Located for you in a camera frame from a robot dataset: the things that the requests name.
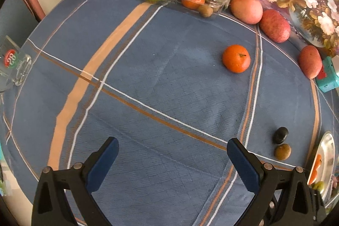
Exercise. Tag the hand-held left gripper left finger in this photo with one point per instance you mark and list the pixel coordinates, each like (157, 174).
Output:
(103, 162)

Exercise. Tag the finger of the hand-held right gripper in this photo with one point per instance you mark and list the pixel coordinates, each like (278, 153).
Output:
(274, 208)

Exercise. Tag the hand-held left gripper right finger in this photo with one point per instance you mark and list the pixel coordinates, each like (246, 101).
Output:
(242, 162)

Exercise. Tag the green mango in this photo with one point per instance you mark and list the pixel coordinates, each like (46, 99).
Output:
(319, 185)

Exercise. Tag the tangerine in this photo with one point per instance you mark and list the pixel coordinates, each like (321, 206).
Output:
(236, 58)
(193, 1)
(313, 177)
(317, 162)

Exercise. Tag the brown kiwi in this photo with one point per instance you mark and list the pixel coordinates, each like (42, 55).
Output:
(205, 10)
(282, 152)

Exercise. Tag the dark plum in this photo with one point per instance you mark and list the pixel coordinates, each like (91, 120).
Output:
(280, 135)

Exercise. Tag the blue plaid tablecloth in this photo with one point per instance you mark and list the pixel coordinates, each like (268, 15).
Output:
(159, 83)

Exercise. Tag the teal tin box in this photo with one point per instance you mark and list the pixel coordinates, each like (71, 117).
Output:
(328, 77)

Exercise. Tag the large red apple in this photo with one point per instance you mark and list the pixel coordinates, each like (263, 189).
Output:
(310, 61)

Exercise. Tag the glass mug with logo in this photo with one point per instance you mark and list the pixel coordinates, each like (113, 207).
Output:
(13, 64)

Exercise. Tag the dark red apple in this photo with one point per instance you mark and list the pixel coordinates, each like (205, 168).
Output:
(275, 26)

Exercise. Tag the pale red apple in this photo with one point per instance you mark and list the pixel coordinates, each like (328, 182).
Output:
(246, 9)

